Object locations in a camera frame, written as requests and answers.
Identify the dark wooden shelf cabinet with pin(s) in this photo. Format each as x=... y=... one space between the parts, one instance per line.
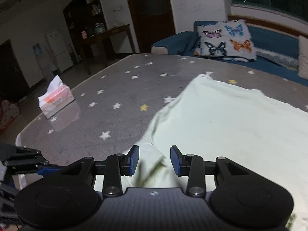
x=79 y=12

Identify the white refrigerator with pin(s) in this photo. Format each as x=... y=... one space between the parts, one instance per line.
x=59 y=50

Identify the blue sofa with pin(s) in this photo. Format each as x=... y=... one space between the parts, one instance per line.
x=264 y=38

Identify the pink cup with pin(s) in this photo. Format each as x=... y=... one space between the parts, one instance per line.
x=84 y=35

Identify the white water dispenser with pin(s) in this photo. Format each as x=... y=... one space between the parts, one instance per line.
x=39 y=55

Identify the cream white garment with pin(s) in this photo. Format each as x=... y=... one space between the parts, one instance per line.
x=216 y=125

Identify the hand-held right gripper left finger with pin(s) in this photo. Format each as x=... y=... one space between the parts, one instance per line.
x=133 y=160

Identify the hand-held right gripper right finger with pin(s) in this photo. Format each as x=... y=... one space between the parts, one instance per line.
x=175 y=161

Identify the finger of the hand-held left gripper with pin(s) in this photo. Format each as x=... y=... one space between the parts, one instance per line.
x=48 y=170

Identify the butterfly print pillow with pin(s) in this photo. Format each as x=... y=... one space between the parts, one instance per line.
x=223 y=41

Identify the dark wooden door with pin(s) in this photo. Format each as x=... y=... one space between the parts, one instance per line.
x=151 y=12

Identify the glass kettle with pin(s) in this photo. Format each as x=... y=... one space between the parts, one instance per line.
x=98 y=28

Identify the pink patterned bag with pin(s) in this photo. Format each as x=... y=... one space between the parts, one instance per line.
x=8 y=114

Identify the pink white tissue pack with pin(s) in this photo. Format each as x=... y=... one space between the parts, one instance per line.
x=56 y=98

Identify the plain grey pillow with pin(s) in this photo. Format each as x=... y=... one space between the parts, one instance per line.
x=303 y=57

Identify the grey star-print table cover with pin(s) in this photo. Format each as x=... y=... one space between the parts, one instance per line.
x=108 y=89

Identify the dark wooden table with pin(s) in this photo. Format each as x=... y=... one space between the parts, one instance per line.
x=115 y=30

